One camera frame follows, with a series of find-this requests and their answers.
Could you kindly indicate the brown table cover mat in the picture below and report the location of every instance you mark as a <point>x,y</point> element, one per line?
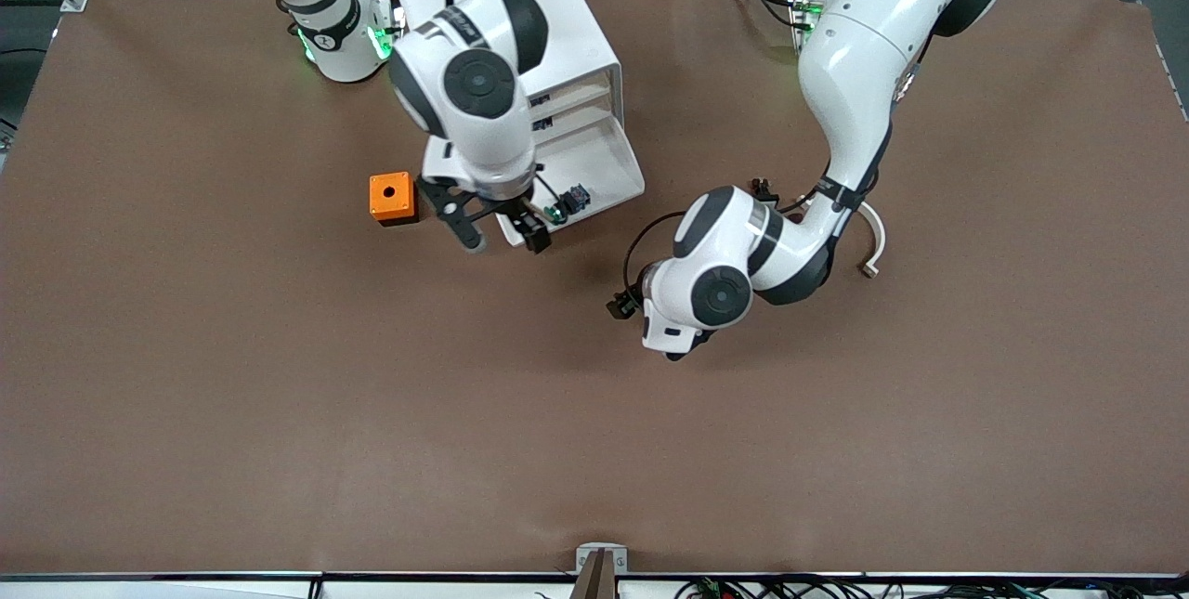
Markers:
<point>594,450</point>

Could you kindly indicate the grey metal mount bracket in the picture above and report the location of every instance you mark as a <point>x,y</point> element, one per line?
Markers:
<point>583,560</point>

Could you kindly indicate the green push button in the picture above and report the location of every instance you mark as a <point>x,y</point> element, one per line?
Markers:
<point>578,200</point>

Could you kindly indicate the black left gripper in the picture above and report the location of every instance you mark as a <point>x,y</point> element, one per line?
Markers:
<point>631,298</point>

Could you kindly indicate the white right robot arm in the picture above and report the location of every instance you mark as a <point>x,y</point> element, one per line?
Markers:
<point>464,144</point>

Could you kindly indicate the white plastic drawer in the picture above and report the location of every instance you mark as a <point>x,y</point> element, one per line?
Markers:
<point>599,162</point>
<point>585,96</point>
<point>585,115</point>

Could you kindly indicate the white drawer cabinet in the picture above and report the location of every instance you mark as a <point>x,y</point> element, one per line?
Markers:
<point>585,32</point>

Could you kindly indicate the orange button enclosure box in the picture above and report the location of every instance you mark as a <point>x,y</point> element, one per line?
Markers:
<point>379,206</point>

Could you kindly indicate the black push button white cap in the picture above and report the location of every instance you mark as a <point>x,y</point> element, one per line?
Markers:
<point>762,186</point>

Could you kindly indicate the small dark electrical part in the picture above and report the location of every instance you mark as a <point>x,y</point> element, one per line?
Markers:
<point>542,124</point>
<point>539,102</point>

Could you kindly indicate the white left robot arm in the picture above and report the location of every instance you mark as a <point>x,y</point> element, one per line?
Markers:
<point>855,70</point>

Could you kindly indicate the white curved plastic bracket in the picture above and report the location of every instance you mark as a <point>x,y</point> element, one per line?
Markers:
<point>878,241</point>

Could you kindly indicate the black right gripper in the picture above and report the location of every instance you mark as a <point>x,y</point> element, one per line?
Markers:
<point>520,212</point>

